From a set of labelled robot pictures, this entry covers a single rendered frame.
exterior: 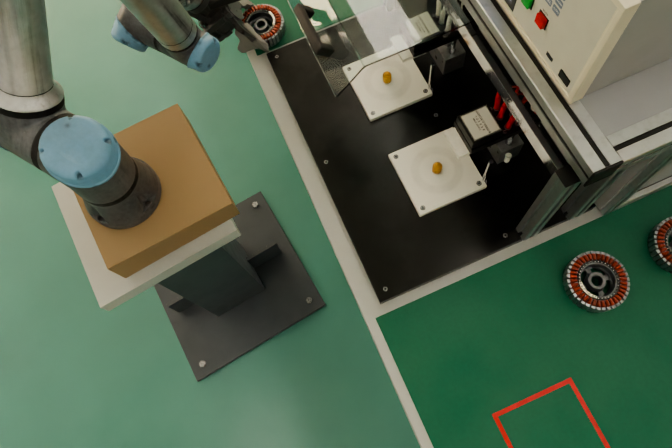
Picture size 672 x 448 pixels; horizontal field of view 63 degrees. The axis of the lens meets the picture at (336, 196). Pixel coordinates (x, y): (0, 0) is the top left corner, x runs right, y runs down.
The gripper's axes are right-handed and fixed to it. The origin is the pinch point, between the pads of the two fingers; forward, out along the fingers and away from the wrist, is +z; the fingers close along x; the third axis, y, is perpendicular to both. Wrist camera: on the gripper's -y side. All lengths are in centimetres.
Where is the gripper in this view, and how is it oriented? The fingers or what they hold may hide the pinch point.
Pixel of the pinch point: (263, 27)
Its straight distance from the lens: 140.5
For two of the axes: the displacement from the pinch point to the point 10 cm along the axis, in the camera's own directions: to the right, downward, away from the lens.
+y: -7.8, 4.5, 4.4
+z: 5.5, 1.6, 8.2
